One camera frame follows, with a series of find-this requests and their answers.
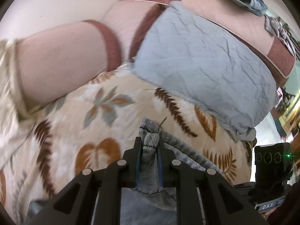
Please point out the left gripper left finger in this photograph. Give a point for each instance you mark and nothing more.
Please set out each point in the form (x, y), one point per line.
(93, 197)

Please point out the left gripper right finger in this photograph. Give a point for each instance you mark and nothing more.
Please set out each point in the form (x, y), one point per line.
(203, 197)

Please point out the grey acid-wash denim pants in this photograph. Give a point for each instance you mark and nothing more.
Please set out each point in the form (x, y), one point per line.
(148, 202)

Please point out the leaf pattern bed sheet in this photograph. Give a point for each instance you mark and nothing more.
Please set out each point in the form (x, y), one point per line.
(94, 125)

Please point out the white floral pillow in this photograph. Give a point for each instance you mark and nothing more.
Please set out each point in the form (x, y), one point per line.
(16, 121)

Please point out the grey quilted pillow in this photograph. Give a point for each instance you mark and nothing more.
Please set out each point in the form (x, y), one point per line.
(199, 61)

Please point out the pink cylindrical bolster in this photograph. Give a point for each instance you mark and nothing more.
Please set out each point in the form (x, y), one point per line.
(57, 61)

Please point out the pink padded headboard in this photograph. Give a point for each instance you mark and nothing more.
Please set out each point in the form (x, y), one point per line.
(131, 19)

